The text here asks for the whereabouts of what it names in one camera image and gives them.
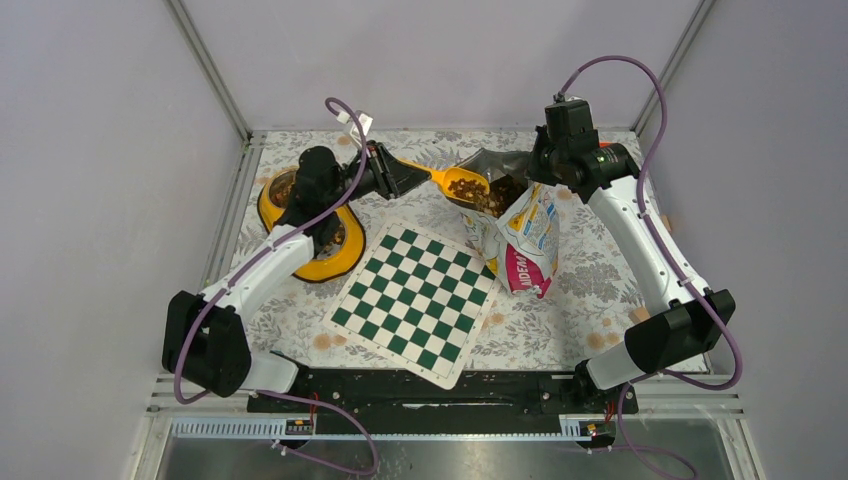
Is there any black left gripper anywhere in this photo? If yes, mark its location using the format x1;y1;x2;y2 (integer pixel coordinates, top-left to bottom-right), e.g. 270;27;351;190
325;140;430;210

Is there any yellow plastic scoop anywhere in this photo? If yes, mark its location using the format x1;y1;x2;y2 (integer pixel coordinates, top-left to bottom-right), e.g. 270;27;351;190
400;158;490;209

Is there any pet food bag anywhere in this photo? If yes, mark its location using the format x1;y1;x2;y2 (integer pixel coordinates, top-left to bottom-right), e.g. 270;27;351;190
458;149;560;298

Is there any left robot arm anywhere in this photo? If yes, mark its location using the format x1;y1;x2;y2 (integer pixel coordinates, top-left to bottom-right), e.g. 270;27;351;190
162;141;431;411

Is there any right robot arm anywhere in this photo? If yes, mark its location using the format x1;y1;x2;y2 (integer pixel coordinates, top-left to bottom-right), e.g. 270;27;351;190
527;94;736;412

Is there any wooden cube near right arm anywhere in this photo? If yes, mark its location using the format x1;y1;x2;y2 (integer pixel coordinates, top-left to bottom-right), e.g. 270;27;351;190
628;306;651;324

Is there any yellow double pet bowl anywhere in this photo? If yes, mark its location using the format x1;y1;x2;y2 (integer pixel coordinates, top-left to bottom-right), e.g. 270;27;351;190
257;167;366;283

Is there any green white chessboard mat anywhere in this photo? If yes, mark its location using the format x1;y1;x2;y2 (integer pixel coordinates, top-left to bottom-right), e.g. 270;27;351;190
322;218;499;390

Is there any floral tablecloth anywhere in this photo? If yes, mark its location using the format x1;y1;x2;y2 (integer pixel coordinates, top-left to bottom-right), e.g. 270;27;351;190
209;130;643;370

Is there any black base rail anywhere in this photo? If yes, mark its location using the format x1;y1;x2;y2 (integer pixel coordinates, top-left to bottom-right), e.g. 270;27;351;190
289;368;621;414

